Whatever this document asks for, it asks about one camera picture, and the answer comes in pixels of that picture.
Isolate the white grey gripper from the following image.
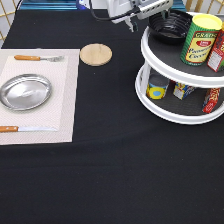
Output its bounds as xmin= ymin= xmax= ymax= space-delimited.
xmin=106 ymin=0 xmax=173 ymax=32

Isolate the black bowl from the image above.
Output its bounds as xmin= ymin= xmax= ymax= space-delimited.
xmin=149 ymin=9 xmax=192 ymax=44

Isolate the white two-tier lazy Susan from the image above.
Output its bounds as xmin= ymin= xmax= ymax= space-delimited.
xmin=135 ymin=27 xmax=224 ymax=125

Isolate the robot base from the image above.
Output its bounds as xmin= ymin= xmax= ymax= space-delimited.
xmin=76 ymin=0 xmax=90 ymax=9

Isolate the round silver metal plate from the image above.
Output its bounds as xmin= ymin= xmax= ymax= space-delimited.
xmin=0 ymin=74 xmax=52 ymax=111

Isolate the wooden lattice screen right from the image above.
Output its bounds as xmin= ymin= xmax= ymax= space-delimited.
xmin=183 ymin=0 xmax=224 ymax=15

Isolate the wooden lattice screen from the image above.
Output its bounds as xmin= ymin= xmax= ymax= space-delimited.
xmin=0 ymin=0 xmax=20 ymax=46
xmin=183 ymin=0 xmax=224 ymax=15

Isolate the yellow lid parmesan can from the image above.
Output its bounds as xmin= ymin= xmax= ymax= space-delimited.
xmin=180 ymin=14 xmax=222 ymax=66

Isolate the round wooden coaster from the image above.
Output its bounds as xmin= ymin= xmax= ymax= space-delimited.
xmin=80 ymin=43 xmax=112 ymax=66

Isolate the blue yellow tin can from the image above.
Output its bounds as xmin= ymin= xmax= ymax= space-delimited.
xmin=146 ymin=74 xmax=170 ymax=100

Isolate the red raisins box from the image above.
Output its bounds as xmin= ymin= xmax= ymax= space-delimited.
xmin=207 ymin=23 xmax=224 ymax=72

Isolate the red white milk carton box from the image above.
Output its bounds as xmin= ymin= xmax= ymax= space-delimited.
xmin=202 ymin=88 xmax=220 ymax=113

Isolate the beige woven placemat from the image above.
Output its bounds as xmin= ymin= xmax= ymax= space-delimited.
xmin=0 ymin=49 xmax=79 ymax=145

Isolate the wooden lattice screen left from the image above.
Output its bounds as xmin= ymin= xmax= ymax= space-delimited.
xmin=0 ymin=0 xmax=20 ymax=46

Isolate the wooden handled fork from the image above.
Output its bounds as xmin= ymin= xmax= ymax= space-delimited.
xmin=14 ymin=55 xmax=64 ymax=62

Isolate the wooden handled knife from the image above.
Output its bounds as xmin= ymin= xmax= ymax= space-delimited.
xmin=0 ymin=126 xmax=57 ymax=133

